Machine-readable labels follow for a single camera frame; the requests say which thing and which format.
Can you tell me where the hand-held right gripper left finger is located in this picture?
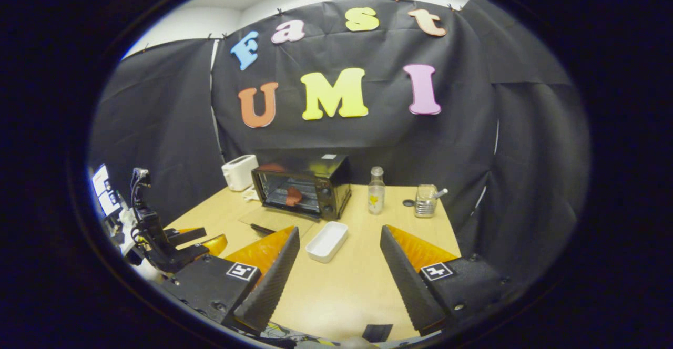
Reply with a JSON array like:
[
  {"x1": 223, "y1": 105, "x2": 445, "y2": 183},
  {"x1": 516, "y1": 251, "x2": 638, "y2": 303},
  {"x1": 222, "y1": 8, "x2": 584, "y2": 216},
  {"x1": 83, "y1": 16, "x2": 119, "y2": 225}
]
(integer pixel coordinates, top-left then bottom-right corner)
[{"x1": 158, "y1": 227, "x2": 301, "y2": 335}]

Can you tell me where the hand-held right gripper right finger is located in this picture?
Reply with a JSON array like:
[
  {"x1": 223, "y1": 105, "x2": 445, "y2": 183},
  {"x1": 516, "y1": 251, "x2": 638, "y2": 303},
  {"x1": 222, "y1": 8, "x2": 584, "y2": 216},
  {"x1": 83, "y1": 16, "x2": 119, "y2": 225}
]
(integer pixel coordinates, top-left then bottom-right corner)
[{"x1": 380, "y1": 225, "x2": 513, "y2": 337}]

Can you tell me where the black electric oven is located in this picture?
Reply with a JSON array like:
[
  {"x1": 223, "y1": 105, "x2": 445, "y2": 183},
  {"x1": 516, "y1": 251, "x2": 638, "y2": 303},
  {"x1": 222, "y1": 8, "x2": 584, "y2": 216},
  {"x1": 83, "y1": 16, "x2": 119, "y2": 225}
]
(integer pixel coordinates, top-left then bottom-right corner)
[{"x1": 239, "y1": 155, "x2": 352, "y2": 237}]

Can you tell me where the black table clamp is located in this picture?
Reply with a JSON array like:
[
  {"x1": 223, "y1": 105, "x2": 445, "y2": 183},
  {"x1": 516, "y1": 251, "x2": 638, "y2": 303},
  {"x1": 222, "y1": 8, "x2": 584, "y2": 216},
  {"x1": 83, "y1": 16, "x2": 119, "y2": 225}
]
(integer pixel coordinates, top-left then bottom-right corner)
[{"x1": 362, "y1": 324, "x2": 393, "y2": 343}]

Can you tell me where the white rectangular dish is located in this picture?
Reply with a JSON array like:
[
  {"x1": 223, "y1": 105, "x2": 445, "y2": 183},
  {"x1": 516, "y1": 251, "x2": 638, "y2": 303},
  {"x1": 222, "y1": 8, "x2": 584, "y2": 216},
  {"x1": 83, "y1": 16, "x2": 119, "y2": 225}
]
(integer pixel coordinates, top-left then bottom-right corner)
[{"x1": 305, "y1": 221, "x2": 349, "y2": 263}]

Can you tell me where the white labelled box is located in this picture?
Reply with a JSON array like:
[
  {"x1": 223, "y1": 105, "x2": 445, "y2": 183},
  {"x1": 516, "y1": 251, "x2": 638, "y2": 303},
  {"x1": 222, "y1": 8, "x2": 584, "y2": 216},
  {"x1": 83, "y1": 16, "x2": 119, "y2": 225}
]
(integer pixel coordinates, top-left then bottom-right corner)
[{"x1": 92, "y1": 164, "x2": 124, "y2": 218}]

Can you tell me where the white toaster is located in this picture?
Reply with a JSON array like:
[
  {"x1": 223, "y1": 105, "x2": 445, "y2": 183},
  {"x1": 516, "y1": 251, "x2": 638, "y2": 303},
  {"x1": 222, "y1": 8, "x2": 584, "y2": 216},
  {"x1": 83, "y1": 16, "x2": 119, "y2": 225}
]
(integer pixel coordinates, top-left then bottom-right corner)
[{"x1": 221, "y1": 155, "x2": 259, "y2": 192}]

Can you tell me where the ribbed glass jar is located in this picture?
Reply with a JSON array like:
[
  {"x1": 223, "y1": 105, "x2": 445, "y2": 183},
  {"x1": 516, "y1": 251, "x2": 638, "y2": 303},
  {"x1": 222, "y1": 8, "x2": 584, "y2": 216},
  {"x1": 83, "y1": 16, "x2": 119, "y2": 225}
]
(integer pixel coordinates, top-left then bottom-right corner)
[{"x1": 414, "y1": 184, "x2": 439, "y2": 219}]

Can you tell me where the clear glass bottle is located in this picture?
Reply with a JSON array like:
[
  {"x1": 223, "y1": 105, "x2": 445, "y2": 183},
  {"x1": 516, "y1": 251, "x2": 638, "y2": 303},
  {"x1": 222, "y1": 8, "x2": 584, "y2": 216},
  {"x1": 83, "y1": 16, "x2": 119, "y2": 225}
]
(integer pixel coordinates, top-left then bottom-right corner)
[{"x1": 368, "y1": 167, "x2": 385, "y2": 215}]

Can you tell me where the black backdrop cloth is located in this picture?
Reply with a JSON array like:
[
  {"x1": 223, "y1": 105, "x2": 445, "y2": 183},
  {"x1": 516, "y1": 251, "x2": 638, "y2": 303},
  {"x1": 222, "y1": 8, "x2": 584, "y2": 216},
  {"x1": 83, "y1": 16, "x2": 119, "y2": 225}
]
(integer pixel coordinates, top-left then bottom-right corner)
[{"x1": 88, "y1": 0, "x2": 592, "y2": 286}]

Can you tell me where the tangle of thin cables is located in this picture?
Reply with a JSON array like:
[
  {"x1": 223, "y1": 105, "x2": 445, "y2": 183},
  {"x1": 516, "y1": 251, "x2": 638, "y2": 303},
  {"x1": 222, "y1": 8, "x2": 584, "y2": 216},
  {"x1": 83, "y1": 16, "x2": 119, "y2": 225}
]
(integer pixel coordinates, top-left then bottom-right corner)
[{"x1": 263, "y1": 323, "x2": 337, "y2": 347}]

